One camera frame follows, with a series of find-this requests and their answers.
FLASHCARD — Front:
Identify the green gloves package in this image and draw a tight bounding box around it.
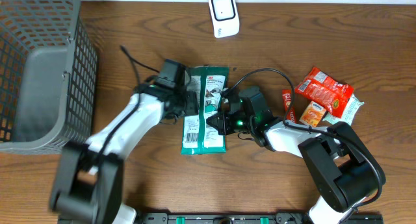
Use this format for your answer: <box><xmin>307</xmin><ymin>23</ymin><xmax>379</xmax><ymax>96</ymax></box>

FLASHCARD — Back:
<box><xmin>181</xmin><ymin>66</ymin><xmax>229</xmax><ymax>155</ymax></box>

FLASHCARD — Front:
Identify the red Nescafe coffee sachet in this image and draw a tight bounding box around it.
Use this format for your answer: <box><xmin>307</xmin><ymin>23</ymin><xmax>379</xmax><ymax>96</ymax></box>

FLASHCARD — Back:
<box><xmin>282</xmin><ymin>89</ymin><xmax>297</xmax><ymax>123</ymax></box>

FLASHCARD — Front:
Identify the small orange carton box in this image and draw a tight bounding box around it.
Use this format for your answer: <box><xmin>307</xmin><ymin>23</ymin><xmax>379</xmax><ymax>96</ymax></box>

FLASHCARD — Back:
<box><xmin>299</xmin><ymin>101</ymin><xmax>327</xmax><ymax>127</ymax></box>

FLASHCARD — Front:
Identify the red snack bag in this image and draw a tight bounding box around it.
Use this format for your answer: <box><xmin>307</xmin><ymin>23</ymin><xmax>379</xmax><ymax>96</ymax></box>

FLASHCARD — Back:
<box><xmin>294</xmin><ymin>66</ymin><xmax>354</xmax><ymax>118</ymax></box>

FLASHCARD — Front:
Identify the white green wipes pack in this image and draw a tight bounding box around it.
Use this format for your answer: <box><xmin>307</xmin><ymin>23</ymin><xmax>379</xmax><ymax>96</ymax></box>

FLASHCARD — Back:
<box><xmin>323</xmin><ymin>94</ymin><xmax>365</xmax><ymax>125</ymax></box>

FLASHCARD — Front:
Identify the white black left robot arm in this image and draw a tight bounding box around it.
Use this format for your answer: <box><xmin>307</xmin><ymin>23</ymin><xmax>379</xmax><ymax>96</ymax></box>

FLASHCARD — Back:
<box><xmin>49</xmin><ymin>84</ymin><xmax>198</xmax><ymax>223</ymax></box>

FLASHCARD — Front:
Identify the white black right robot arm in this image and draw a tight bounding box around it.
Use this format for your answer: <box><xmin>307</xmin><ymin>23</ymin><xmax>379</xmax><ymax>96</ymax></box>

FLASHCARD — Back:
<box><xmin>206</xmin><ymin>110</ymin><xmax>385</xmax><ymax>223</ymax></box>

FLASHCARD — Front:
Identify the white barcode scanner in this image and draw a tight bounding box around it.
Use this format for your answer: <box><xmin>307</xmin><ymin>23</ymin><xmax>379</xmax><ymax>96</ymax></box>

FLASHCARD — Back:
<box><xmin>208</xmin><ymin>0</ymin><xmax>240</xmax><ymax>38</ymax></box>

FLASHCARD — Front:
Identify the grey plastic mesh basket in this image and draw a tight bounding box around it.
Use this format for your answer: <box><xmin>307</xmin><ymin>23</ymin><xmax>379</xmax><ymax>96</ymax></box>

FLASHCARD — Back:
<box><xmin>1</xmin><ymin>0</ymin><xmax>98</xmax><ymax>155</ymax></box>

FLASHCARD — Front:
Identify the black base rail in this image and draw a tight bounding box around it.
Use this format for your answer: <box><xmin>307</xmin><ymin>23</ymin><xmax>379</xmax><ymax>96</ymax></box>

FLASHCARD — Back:
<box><xmin>136</xmin><ymin>212</ymin><xmax>384</xmax><ymax>224</ymax></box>

